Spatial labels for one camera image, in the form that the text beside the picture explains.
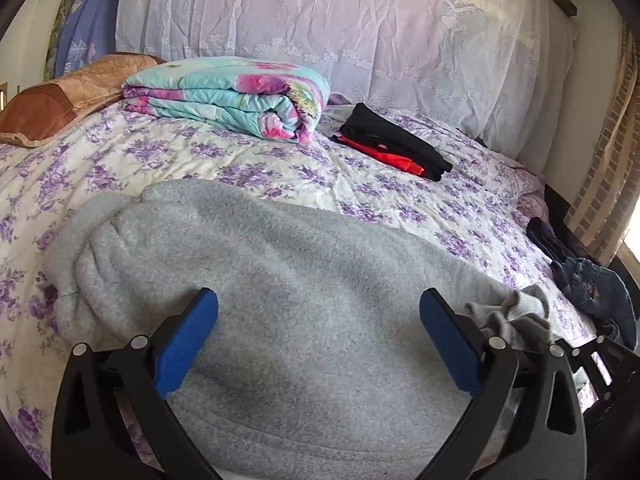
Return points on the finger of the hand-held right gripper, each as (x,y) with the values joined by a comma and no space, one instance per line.
(607,342)

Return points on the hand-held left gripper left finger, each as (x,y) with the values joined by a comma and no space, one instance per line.
(182,345)

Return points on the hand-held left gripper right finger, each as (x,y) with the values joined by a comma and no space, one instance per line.
(450,345)

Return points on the grey fleece sweatshirt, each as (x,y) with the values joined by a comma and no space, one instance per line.
(300,285)

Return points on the blue denim jeans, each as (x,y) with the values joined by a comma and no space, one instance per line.
(595,290)

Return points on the window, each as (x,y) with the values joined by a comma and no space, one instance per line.
(632,252)

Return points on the dark folded garment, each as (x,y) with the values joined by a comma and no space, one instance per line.
(542,235)

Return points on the beige checked curtain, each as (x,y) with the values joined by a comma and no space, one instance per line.
(610,160)

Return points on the purple floral bedspread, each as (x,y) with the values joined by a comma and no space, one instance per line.
(225,160)

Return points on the folded red garment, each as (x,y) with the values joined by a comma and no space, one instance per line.
(385,152)

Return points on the folded black garment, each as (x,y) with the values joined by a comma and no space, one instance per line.
(390,135)

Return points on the folded turquoise floral quilt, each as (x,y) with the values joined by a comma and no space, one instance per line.
(225,90)

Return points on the brown pillow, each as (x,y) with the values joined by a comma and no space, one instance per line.
(60,100)

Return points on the white lace headboard cover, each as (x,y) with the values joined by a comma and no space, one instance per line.
(350,25)

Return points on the blue patterned cloth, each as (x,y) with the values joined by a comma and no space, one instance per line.
(85,20)

